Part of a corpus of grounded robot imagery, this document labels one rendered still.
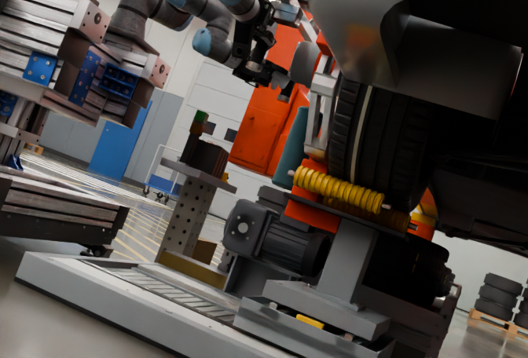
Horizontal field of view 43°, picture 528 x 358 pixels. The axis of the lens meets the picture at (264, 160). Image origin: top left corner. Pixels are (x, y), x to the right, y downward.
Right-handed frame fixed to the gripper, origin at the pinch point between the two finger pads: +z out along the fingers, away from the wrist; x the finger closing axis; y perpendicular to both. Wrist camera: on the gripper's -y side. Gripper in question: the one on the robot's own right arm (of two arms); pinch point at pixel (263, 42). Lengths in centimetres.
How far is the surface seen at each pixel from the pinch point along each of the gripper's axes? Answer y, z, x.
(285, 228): -47, 43, -14
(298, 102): -2, 62, 3
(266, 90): -1, 60, 15
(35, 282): -81, -23, 25
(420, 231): -21, 252, -43
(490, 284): -18, 1089, -135
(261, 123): -14, 60, 13
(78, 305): -82, -23, 11
